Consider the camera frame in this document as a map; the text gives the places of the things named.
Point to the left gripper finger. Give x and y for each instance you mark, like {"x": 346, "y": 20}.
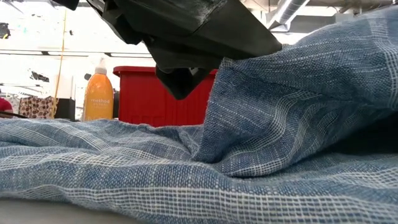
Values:
{"x": 183, "y": 82}
{"x": 217, "y": 40}

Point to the grey striped shirt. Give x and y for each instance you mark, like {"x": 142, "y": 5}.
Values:
{"x": 248, "y": 140}

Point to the red plastic laundry bin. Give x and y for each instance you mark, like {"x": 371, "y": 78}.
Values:
{"x": 146, "y": 96}

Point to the orange spray bottle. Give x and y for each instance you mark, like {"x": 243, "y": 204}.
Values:
{"x": 99, "y": 96}

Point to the white cylinder container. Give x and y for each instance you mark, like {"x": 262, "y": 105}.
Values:
{"x": 65, "y": 88}

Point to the black box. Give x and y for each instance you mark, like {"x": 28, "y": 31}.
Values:
{"x": 66, "y": 109}

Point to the brown patterned cloth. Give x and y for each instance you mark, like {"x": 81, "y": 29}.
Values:
{"x": 35, "y": 107}

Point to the black curved bar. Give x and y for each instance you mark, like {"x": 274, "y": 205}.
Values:
{"x": 11, "y": 115}

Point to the smooth silver air duct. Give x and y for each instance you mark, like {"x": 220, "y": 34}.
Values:
{"x": 287, "y": 11}

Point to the ceiling light rail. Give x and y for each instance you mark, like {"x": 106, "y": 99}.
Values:
{"x": 77, "y": 53}

